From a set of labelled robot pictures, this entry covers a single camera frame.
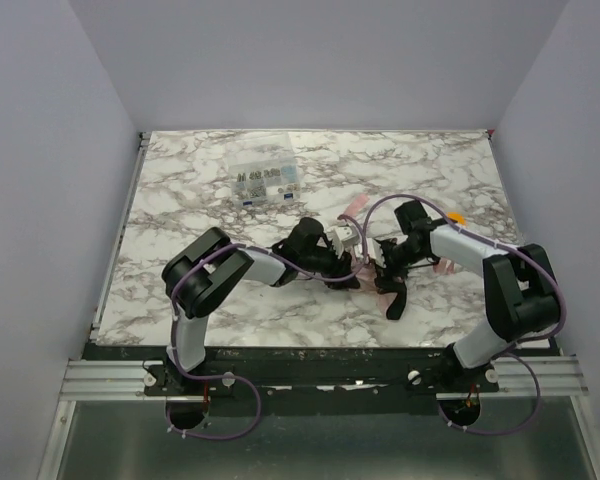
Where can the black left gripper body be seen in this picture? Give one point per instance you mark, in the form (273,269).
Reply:
(337,266)

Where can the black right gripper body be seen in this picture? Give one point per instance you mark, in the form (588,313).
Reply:
(389,270)

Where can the pink folding umbrella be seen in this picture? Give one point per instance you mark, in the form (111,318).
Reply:
(414,223)

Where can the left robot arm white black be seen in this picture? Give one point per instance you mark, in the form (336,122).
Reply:
(200,278)

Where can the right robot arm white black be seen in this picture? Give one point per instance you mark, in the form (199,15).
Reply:
(521,297)

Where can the yellow tape measure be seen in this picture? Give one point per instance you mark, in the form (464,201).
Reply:
(457,218)

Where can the clear plastic organizer box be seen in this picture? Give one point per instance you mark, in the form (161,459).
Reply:
(262,169)

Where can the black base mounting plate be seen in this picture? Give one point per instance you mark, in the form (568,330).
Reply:
(298,381)

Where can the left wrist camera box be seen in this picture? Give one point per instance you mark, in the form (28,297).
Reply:
(343,238)

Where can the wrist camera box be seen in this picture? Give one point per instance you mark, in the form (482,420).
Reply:
(343,238)
(378,250)

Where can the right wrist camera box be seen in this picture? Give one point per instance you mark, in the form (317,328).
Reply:
(378,250)

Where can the aluminium frame rail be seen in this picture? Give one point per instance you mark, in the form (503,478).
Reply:
(88,381)

